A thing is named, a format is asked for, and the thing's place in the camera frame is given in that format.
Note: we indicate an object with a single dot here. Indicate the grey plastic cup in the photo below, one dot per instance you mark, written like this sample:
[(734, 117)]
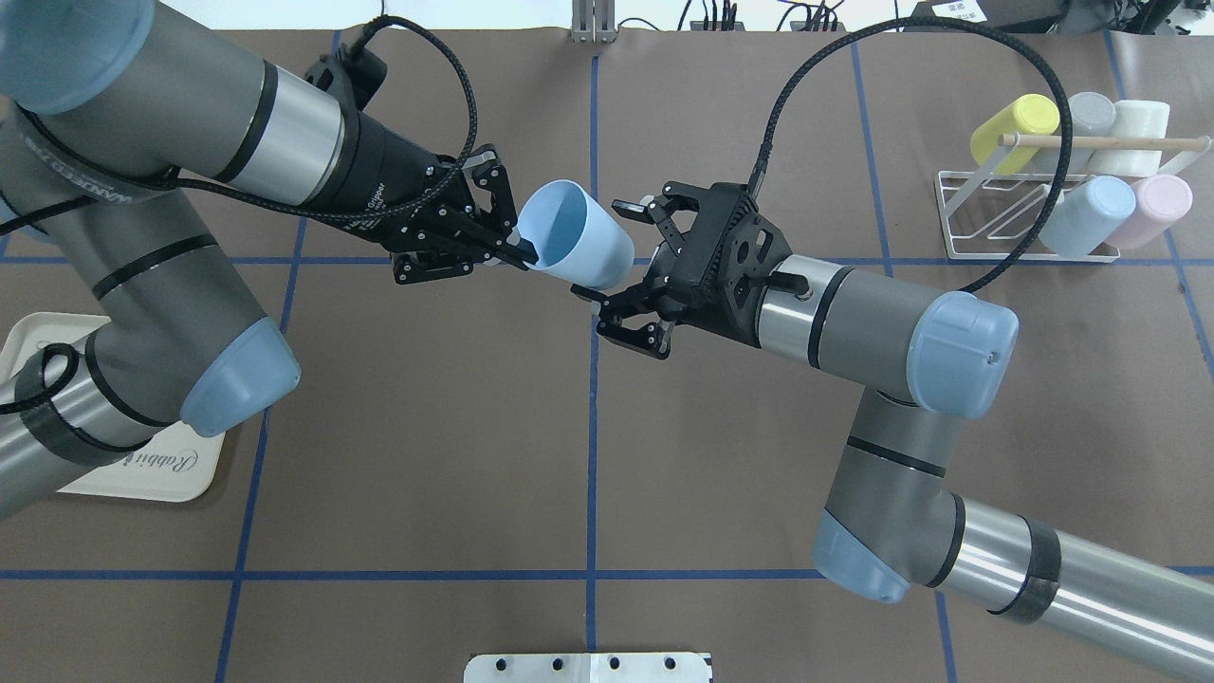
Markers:
[(1093, 114)]

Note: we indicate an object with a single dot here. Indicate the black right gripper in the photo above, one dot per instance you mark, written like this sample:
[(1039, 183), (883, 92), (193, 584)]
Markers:
[(675, 296)]

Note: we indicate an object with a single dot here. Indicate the yellow plastic cup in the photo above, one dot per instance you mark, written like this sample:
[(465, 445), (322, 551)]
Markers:
[(1029, 115)]

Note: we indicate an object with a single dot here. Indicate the cream plastic tray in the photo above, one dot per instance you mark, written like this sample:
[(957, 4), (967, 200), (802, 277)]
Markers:
[(177, 466)]

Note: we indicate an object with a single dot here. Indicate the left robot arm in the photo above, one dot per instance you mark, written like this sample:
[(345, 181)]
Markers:
[(116, 110)]

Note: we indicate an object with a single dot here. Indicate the light blue plastic cup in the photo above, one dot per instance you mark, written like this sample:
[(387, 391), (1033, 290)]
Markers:
[(1085, 216)]

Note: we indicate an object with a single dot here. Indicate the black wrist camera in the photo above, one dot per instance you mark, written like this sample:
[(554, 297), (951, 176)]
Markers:
[(352, 77)]

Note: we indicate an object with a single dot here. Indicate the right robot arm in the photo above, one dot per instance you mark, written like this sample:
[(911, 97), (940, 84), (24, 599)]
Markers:
[(706, 474)]

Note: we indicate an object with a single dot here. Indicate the pink plastic cup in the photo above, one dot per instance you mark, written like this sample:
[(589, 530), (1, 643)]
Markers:
[(1161, 200)]

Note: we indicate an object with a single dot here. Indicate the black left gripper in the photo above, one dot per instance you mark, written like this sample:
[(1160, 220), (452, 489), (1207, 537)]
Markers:
[(387, 177)]

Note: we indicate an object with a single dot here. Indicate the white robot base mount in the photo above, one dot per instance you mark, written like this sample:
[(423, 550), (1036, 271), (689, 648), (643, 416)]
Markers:
[(667, 666)]

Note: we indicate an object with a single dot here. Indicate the cream white cup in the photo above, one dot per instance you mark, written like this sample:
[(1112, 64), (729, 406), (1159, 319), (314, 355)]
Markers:
[(1133, 119)]

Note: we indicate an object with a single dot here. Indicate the aluminium frame post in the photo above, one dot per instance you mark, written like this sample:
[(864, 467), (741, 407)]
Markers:
[(593, 22)]

